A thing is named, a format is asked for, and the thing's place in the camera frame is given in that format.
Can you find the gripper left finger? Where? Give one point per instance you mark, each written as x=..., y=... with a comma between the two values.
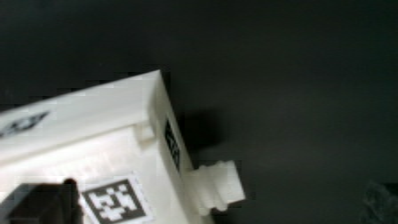
x=41, y=203

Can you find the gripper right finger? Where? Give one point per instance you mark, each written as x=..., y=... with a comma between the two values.
x=380, y=204

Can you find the white door panel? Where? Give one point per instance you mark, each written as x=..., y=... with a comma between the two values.
x=98, y=136

